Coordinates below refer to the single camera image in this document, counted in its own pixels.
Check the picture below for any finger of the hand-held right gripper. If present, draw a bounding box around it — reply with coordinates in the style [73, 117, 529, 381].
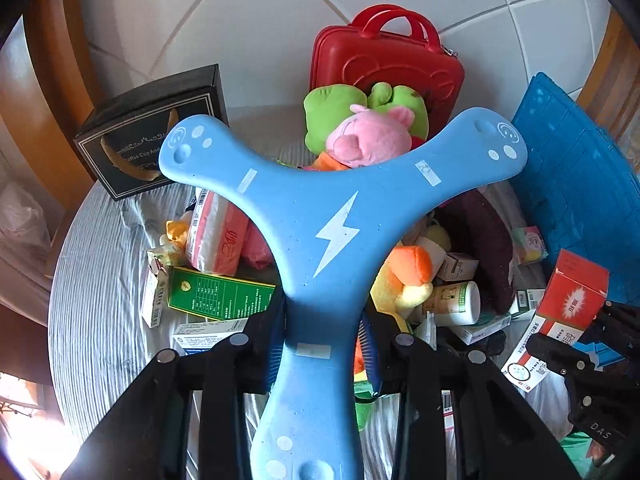
[526, 334, 602, 377]
[592, 300, 640, 347]

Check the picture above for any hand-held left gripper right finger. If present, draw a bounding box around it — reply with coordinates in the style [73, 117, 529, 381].
[356, 316, 582, 480]

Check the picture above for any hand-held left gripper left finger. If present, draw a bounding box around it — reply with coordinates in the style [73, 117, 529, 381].
[62, 299, 289, 480]

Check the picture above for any red white starburst medicine box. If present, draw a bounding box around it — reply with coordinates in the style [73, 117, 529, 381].
[502, 248, 610, 397]

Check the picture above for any blue foam boomerang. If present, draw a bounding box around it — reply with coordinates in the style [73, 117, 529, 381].
[159, 107, 529, 480]

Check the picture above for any light green plush item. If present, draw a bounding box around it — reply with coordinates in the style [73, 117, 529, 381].
[354, 379, 382, 432]

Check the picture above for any white barcode box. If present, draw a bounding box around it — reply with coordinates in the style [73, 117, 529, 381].
[517, 287, 547, 317]

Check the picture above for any white blue medicine box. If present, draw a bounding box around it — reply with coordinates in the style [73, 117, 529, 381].
[172, 317, 252, 357]

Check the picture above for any yellow orange duck plush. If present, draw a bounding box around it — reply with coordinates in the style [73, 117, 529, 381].
[372, 224, 452, 322]

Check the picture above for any green box gold border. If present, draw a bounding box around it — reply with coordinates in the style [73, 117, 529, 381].
[167, 265, 277, 322]

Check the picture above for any flat white medicine box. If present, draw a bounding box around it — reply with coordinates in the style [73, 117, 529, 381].
[452, 312, 512, 346]

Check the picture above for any white bottle green label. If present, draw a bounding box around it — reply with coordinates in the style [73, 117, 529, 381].
[424, 281, 482, 329]

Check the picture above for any pastel tissue packet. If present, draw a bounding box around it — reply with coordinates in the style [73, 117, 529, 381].
[512, 225, 549, 266]

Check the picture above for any small white carton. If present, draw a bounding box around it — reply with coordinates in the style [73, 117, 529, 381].
[437, 252, 479, 282]

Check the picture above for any pink tissue pack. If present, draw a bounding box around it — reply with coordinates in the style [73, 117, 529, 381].
[184, 187, 252, 276]

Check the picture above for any dark maroon plush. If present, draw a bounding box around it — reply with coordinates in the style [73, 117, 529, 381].
[439, 189, 517, 317]

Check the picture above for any white purple medicine box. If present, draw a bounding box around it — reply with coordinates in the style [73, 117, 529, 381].
[141, 259, 174, 329]

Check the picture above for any blue plastic crate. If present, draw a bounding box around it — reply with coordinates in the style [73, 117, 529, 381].
[510, 72, 640, 367]

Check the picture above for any pink pig plush red dress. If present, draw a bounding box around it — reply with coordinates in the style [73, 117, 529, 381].
[325, 103, 417, 167]

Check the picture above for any green frog plush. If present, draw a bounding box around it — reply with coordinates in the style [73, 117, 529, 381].
[303, 82, 430, 154]

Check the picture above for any black gift bag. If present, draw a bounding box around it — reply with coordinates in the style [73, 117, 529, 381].
[73, 64, 230, 202]

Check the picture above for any white plastic bag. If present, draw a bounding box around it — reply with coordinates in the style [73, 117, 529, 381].
[0, 179, 54, 262]

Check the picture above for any red hard carry case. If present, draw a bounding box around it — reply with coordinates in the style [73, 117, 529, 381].
[308, 4, 465, 128]

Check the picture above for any brown wooden frame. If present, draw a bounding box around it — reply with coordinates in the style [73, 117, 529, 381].
[22, 0, 108, 196]

